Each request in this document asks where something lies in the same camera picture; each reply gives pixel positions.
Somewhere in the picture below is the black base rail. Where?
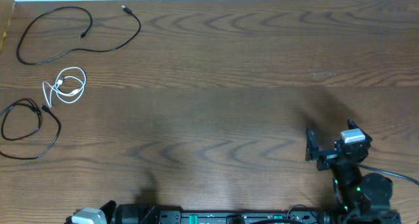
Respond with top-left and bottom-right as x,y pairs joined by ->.
65,204 -> 402,224

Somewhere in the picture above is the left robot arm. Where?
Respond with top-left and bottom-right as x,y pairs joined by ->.
100,200 -> 160,224

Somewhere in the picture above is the short black usb cable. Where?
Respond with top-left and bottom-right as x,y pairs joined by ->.
0,98 -> 62,160

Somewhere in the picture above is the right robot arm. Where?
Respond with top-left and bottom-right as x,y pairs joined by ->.
305,119 -> 401,224

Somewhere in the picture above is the cardboard side panel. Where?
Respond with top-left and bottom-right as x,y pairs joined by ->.
0,0 -> 16,49

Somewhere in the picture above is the long black usb cable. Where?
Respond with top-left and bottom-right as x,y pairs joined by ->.
16,4 -> 142,66

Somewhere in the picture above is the white usb cable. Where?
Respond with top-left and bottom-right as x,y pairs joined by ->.
42,66 -> 87,109

